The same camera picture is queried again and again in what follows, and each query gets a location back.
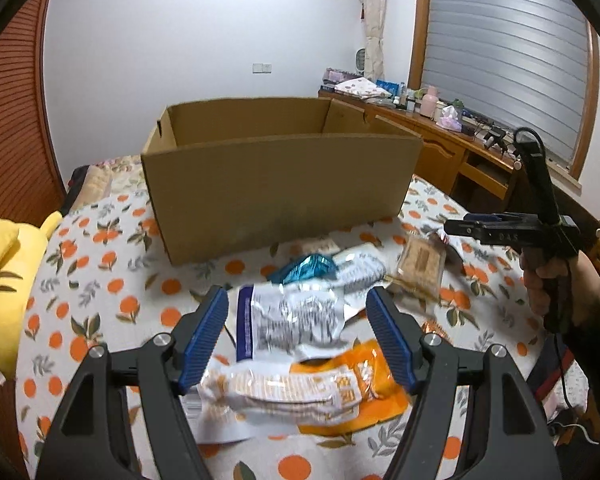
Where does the floral curtain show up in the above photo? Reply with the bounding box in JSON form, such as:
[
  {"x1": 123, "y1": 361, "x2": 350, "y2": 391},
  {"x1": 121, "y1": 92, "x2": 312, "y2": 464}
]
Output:
[{"x1": 363, "y1": 0, "x2": 387, "y2": 80}]

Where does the pink tissue pack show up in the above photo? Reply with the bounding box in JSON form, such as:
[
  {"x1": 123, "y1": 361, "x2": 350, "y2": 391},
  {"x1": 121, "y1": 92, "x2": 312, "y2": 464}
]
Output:
[{"x1": 436, "y1": 105, "x2": 462, "y2": 132}]

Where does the copper foil snack bar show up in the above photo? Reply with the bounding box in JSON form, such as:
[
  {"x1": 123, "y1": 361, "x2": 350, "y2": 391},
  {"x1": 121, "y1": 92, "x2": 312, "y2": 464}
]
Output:
[{"x1": 422, "y1": 320, "x2": 451, "y2": 342}]

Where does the orange chicken feet packet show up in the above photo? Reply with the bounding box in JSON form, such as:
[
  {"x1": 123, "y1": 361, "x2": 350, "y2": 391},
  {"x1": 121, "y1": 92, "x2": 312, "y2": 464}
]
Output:
[{"x1": 181, "y1": 339, "x2": 410, "y2": 444}]

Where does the white printed snack packet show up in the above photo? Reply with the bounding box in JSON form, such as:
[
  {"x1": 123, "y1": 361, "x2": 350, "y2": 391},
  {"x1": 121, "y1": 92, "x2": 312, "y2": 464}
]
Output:
[{"x1": 332, "y1": 243, "x2": 388, "y2": 321}]

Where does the pink bottle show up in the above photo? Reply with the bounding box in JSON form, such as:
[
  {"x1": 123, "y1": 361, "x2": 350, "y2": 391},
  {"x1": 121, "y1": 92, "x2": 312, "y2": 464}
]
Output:
[{"x1": 419, "y1": 86, "x2": 438, "y2": 119}]

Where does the clear wrapped cake bar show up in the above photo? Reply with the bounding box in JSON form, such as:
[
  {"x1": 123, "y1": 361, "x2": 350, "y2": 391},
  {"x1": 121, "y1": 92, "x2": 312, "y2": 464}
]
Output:
[{"x1": 387, "y1": 235, "x2": 446, "y2": 301}]

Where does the blue foil candy wrapper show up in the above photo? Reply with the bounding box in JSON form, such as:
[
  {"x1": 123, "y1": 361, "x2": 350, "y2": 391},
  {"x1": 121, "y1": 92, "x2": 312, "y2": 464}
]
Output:
[{"x1": 265, "y1": 254, "x2": 337, "y2": 285}]

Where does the window roller blind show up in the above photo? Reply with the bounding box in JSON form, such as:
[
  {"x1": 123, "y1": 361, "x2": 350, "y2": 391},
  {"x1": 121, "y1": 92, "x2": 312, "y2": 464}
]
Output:
[{"x1": 422, "y1": 0, "x2": 588, "y2": 164}]

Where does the silver foil snack pouch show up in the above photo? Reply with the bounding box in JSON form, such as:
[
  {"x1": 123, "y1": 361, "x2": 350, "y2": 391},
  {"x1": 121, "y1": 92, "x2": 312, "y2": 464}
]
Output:
[{"x1": 235, "y1": 284, "x2": 347, "y2": 363}]

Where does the right hand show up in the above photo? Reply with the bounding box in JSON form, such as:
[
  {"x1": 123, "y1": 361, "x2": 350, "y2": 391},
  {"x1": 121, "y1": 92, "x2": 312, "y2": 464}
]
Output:
[{"x1": 520, "y1": 248, "x2": 600, "y2": 325}]

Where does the wooden louvered wardrobe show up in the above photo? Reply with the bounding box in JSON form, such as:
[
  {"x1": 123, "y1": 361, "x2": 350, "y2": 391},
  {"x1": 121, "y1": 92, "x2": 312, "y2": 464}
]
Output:
[{"x1": 0, "y1": 0, "x2": 66, "y2": 226}]

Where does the folded floral cloth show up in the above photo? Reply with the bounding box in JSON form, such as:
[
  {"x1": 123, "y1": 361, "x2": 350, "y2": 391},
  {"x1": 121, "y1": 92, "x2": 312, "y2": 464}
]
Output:
[{"x1": 334, "y1": 77, "x2": 392, "y2": 100}]

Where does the orange print tablecloth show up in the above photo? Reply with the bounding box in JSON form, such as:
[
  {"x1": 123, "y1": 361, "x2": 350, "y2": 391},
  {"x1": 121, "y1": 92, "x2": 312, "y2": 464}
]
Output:
[{"x1": 14, "y1": 173, "x2": 592, "y2": 480}]

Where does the wooden sideboard cabinet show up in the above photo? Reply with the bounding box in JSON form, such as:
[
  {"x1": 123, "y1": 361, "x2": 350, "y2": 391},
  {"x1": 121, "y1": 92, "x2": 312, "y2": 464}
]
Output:
[{"x1": 318, "y1": 90, "x2": 517, "y2": 212}]

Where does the wall switch plate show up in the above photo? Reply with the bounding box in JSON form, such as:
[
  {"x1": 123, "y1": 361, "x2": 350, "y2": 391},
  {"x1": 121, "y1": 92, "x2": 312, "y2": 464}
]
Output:
[{"x1": 252, "y1": 63, "x2": 272, "y2": 75}]

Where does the cardboard box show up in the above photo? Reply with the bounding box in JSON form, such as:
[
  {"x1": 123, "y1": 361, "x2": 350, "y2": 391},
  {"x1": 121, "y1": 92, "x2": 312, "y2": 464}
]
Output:
[{"x1": 140, "y1": 98, "x2": 422, "y2": 266}]

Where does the yellow plush toy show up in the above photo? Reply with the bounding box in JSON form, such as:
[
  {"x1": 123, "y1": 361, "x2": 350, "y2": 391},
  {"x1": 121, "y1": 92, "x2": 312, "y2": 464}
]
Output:
[{"x1": 0, "y1": 211, "x2": 62, "y2": 380}]

